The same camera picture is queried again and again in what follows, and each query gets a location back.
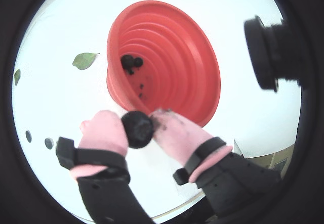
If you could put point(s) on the pink padded gripper finger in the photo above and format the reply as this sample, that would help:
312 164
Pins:
106 133
182 138

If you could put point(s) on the red collapsible silicone cup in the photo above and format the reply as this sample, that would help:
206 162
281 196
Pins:
177 64

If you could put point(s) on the green leaf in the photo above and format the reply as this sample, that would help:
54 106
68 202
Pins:
17 77
83 60

